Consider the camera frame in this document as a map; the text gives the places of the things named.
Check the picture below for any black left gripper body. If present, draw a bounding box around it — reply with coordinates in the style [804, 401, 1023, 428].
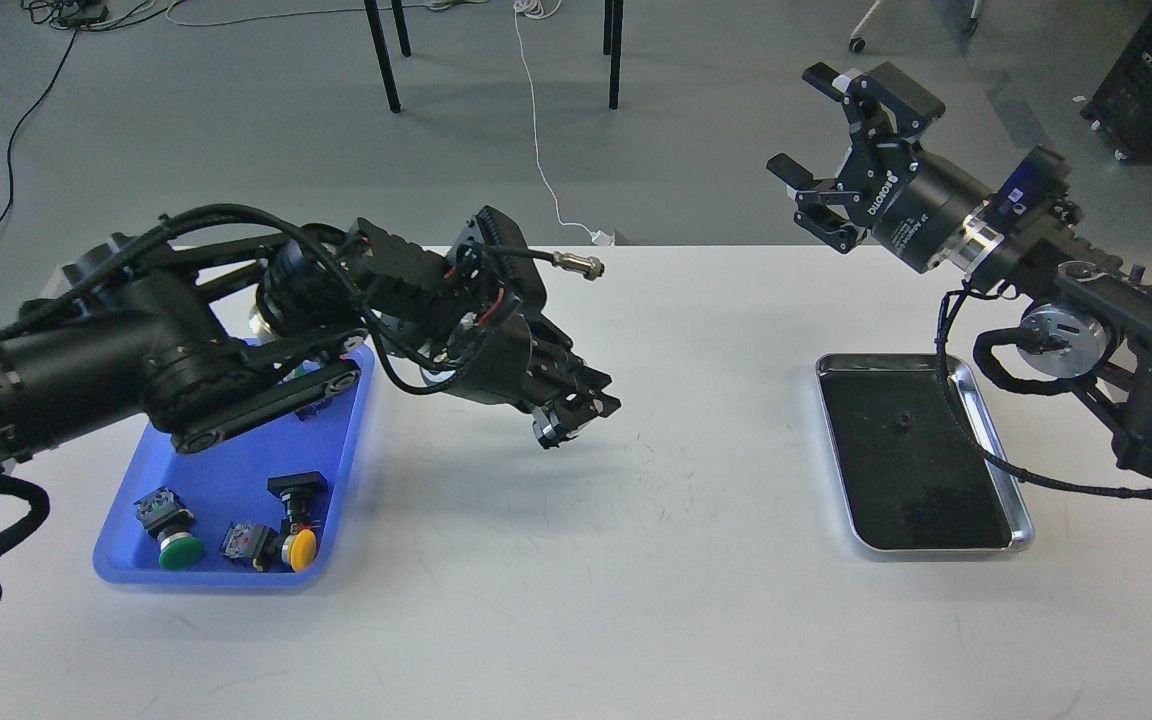
[435, 314, 621, 427]

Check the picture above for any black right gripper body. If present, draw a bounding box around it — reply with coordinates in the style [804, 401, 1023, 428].
[841, 141, 991, 273]

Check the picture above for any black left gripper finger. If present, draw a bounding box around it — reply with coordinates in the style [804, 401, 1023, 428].
[532, 402, 588, 448]

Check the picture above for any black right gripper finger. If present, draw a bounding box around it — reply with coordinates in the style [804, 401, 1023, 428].
[803, 61, 945, 151]
[767, 152, 873, 253]

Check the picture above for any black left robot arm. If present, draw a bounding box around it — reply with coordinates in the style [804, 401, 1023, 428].
[0, 204, 621, 600]

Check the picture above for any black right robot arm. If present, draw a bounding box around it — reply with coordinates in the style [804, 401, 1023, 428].
[767, 61, 1152, 500]

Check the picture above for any silver metal tray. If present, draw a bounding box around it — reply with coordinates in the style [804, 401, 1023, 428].
[814, 354, 1034, 560]

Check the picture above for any blue plastic tray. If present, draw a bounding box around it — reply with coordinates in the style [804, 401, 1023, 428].
[92, 344, 376, 588]

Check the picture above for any white chair base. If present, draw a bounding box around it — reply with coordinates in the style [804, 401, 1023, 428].
[846, 1, 987, 55]

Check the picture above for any black table leg right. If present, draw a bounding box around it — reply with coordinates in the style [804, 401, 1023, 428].
[602, 0, 626, 111]

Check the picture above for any black table leg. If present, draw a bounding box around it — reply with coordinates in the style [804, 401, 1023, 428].
[364, 0, 412, 114]
[602, 0, 626, 111]

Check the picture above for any black table leg left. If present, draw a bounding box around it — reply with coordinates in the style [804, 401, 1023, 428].
[364, 0, 412, 114]

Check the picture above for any black push button switch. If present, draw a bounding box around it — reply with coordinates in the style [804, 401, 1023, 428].
[266, 471, 329, 526]

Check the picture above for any yellow push button switch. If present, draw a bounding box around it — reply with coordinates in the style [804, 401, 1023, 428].
[218, 521, 317, 571]

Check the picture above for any white cable on floor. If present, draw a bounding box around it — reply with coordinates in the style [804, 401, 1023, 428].
[513, 0, 617, 245]

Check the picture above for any green push button switch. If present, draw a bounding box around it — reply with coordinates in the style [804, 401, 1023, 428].
[134, 487, 204, 571]

